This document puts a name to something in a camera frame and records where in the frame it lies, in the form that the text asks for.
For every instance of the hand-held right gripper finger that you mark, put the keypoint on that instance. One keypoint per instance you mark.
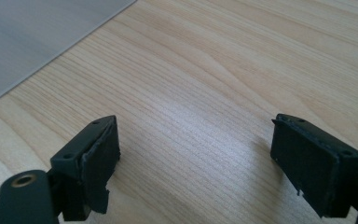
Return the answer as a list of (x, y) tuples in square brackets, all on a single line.
[(317, 168)]

